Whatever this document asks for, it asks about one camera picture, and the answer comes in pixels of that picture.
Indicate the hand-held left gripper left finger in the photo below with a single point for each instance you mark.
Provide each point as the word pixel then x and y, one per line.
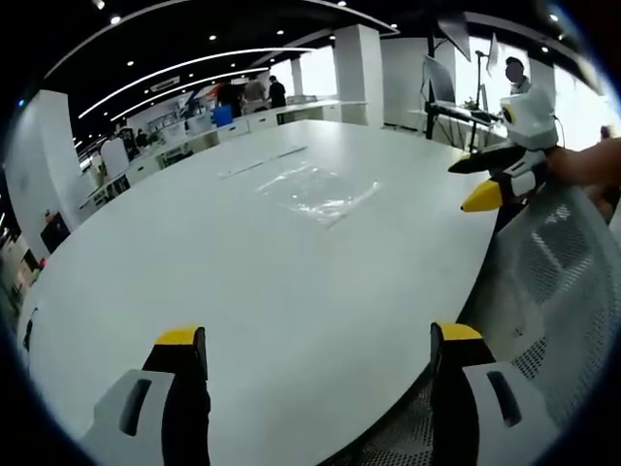
pixel 145 403

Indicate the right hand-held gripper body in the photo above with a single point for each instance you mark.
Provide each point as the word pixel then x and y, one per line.
pixel 528 119

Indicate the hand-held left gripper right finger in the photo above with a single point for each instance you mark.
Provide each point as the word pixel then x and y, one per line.
pixel 478 388

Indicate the clear plastic resealable bag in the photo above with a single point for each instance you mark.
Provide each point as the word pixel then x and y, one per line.
pixel 317 191

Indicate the white mesh office chair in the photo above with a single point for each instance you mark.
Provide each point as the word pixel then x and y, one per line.
pixel 548 301

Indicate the studio light on stand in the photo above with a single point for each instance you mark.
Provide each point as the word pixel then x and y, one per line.
pixel 456 29

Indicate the blue storage box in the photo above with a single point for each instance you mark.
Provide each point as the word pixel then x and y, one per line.
pixel 222 117

